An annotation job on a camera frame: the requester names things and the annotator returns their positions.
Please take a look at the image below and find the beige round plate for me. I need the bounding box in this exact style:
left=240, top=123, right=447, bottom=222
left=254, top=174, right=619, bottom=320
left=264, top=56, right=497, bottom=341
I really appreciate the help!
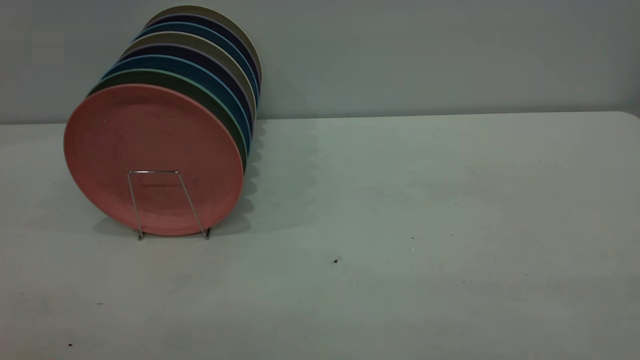
left=120, top=31, right=257, bottom=122
left=143, top=5, right=262, bottom=76

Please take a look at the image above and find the dark purple round plate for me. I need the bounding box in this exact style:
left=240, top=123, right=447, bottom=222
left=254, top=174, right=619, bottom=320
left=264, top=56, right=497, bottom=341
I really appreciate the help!
left=115, top=43, right=255, bottom=137
left=142, top=13, right=261, bottom=88

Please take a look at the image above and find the pink round plate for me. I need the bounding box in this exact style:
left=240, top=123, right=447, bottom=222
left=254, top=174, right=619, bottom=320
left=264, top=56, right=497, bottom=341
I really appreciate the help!
left=63, top=83, right=245, bottom=237

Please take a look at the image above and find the green round plate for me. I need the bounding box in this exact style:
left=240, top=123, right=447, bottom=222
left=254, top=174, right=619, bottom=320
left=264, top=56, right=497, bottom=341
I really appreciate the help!
left=87, top=69, right=248, bottom=172

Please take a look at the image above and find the blue round plate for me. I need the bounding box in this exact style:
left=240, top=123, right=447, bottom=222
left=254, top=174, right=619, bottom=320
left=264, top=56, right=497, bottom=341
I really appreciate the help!
left=132, top=21, right=260, bottom=103
left=101, top=54, right=252, bottom=152

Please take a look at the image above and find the metal wire plate rack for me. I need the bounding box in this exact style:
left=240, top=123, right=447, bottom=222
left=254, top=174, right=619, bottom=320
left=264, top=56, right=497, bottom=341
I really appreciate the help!
left=127, top=170, right=213, bottom=241

